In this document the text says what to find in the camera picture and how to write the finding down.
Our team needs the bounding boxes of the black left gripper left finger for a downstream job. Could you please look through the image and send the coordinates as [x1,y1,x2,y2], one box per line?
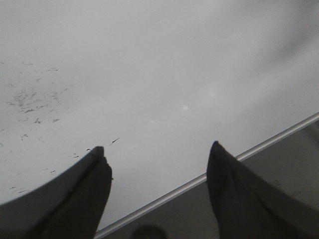
[0,146,112,239]

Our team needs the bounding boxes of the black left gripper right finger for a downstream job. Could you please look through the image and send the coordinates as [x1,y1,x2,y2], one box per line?
[206,141,319,239]

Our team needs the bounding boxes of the white whiteboard with aluminium frame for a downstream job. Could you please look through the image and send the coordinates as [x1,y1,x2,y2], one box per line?
[0,0,319,230]

